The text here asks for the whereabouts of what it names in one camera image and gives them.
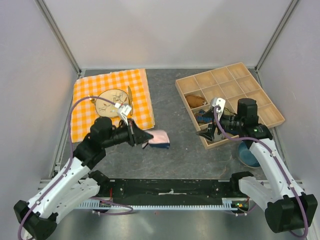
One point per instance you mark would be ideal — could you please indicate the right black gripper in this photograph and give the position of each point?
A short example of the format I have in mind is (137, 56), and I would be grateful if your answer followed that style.
(209, 133)

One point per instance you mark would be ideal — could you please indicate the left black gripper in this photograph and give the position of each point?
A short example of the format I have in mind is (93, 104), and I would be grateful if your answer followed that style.
(137, 135)

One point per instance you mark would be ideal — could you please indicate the pink underwear navy trim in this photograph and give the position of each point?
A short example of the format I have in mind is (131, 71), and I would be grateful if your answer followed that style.
(160, 139)

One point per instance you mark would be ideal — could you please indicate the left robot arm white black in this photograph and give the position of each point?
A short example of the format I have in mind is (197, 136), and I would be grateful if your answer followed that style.
(76, 181)

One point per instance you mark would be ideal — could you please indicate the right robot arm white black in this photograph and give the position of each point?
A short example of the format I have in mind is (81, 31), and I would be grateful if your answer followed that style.
(285, 204)

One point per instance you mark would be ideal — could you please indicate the striped rolled sock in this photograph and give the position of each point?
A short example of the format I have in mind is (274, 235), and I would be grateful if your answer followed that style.
(202, 119)

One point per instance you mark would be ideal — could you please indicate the brown rolled cloth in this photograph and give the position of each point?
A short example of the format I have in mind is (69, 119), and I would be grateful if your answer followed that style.
(195, 101)

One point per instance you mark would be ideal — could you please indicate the blue ceramic bowl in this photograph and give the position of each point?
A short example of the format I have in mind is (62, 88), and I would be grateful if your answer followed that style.
(246, 157)

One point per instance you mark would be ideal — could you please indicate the gold knife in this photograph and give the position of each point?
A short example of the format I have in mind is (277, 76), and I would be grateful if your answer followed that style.
(130, 97)

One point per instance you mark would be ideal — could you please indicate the beige floral plate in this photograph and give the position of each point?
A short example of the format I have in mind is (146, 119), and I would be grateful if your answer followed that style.
(105, 108)

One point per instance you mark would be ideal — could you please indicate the wooden compartment tray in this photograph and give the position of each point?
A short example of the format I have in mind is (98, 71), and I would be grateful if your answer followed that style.
(231, 82)

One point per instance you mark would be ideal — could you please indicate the gold fork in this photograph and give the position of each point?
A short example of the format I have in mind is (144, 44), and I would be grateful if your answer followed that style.
(93, 100)

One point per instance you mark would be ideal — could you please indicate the orange white checkered cloth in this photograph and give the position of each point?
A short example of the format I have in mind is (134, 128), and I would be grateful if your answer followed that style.
(122, 87)

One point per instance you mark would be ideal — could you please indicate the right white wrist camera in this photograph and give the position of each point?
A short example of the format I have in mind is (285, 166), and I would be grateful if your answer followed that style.
(217, 106)

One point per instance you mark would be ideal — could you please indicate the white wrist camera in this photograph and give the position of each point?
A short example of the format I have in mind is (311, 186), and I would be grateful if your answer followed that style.
(123, 110)
(217, 106)

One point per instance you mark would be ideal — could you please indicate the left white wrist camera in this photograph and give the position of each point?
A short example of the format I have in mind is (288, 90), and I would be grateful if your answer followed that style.
(123, 110)

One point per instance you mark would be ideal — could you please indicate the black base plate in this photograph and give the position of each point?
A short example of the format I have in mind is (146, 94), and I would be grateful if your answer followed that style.
(168, 192)

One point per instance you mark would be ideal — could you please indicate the white slotted cable duct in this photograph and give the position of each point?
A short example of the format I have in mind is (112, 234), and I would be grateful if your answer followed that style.
(225, 205)

